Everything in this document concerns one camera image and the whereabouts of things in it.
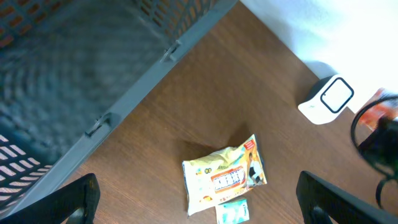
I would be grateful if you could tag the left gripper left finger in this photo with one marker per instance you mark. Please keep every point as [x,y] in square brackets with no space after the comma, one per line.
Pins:
[74,203]

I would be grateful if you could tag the orange tissue pack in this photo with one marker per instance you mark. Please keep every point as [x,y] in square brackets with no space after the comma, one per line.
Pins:
[385,109]

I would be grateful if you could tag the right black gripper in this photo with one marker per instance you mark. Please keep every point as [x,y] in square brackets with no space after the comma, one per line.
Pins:
[379,149]

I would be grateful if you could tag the cream blue snack bag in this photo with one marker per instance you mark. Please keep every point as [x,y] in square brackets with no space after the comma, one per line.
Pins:
[223,175]

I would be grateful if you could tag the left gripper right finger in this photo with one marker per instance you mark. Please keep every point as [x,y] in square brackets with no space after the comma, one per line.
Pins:
[323,202]

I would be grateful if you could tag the grey plastic mesh basket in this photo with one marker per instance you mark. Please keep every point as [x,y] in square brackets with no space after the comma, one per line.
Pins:
[72,70]

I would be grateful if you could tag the teal tissue pack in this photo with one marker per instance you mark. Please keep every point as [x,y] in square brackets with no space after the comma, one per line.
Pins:
[233,212]

